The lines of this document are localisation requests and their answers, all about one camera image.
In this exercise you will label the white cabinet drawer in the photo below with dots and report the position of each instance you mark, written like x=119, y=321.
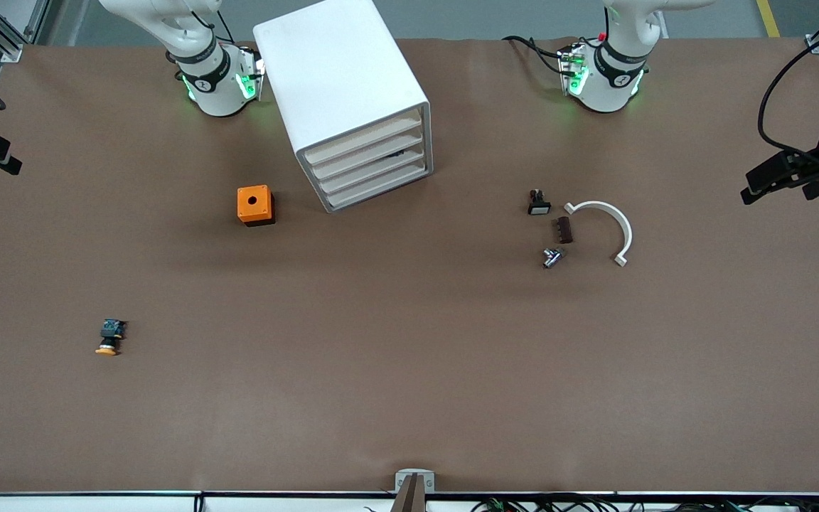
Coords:
x=370, y=151

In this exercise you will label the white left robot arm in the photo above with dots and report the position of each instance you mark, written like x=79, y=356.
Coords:
x=608, y=78

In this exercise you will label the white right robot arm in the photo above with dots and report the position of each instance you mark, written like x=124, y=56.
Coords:
x=214, y=85

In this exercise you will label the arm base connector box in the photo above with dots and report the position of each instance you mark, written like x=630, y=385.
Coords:
x=249, y=82
x=573, y=71

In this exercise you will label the yellow push button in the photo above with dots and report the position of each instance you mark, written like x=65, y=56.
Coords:
x=111, y=334

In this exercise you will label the black square push button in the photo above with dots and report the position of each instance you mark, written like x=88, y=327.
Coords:
x=539, y=206

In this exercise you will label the white drawer cabinet housing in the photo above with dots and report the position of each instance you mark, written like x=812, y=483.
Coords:
x=338, y=71

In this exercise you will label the brown terminal block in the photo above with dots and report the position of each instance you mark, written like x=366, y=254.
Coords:
x=565, y=230

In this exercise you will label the orange box with hole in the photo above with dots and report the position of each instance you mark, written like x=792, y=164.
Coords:
x=253, y=203

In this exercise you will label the brown table cover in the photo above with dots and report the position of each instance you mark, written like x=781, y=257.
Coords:
x=381, y=355

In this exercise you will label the white curved bracket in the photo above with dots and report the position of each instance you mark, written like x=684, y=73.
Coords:
x=623, y=227

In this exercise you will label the silver metal switch part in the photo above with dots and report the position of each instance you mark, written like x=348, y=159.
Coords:
x=553, y=257

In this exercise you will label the white table edge rail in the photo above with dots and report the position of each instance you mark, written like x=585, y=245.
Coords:
x=97, y=503

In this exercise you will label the grey metal edge bracket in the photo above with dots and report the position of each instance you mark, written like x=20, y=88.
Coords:
x=415, y=475

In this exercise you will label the brown vertical post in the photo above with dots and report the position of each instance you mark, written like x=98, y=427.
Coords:
x=409, y=498

